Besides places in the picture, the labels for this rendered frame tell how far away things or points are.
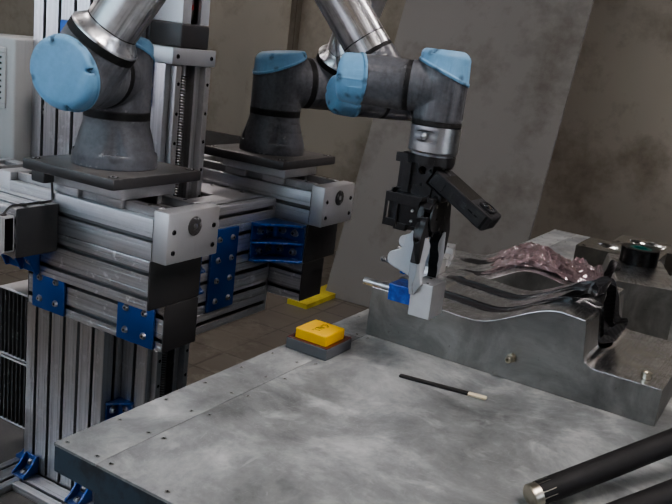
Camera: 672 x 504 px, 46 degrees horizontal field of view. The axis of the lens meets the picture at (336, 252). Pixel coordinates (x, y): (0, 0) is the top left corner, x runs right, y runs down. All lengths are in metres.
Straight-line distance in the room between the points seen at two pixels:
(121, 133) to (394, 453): 0.74
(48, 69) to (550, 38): 3.21
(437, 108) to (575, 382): 0.48
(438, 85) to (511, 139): 2.92
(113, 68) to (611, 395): 0.91
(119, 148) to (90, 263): 0.21
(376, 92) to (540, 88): 2.98
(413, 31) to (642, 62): 1.20
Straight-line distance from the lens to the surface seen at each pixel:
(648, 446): 1.07
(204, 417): 1.09
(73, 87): 1.31
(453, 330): 1.36
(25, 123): 1.86
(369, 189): 4.29
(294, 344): 1.33
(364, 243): 4.24
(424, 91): 1.18
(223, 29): 5.71
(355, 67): 1.20
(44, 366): 1.97
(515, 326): 1.32
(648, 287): 1.69
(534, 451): 1.13
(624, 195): 4.57
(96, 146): 1.45
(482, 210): 1.17
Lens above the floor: 1.29
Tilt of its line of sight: 14 degrees down
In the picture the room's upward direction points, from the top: 7 degrees clockwise
